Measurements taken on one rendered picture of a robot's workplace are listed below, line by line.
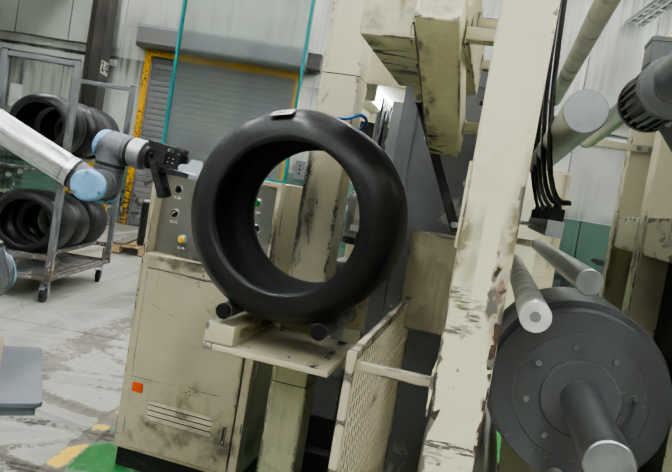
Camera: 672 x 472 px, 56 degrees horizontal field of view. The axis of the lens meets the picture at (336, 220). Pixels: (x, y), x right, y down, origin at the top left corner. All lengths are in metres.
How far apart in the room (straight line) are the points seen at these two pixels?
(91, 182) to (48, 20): 11.14
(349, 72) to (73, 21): 10.87
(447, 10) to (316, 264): 1.03
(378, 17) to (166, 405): 1.85
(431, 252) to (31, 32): 11.63
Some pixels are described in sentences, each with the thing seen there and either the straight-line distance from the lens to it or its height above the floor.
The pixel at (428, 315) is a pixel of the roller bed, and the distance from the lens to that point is 1.98.
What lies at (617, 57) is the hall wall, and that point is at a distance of 11.91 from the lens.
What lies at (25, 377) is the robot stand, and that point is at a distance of 2.11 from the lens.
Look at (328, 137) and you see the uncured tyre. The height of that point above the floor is 1.42.
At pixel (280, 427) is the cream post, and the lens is 2.25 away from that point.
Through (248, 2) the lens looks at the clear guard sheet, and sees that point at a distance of 2.67.
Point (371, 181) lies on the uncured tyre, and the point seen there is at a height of 1.32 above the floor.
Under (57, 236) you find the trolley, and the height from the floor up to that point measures 0.55.
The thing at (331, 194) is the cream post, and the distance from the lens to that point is 2.08.
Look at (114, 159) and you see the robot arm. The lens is 2.05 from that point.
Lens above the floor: 1.29
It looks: 3 degrees down
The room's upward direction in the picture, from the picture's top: 10 degrees clockwise
